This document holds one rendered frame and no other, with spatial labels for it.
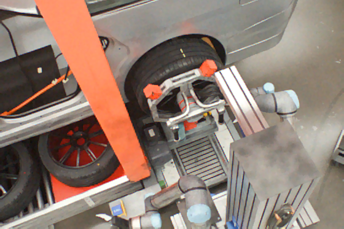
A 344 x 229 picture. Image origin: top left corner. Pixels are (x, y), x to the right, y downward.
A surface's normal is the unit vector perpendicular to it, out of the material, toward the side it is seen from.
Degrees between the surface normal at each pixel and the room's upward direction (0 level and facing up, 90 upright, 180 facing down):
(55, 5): 90
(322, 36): 0
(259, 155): 0
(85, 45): 90
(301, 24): 0
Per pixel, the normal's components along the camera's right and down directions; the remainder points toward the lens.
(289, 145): -0.09, -0.50
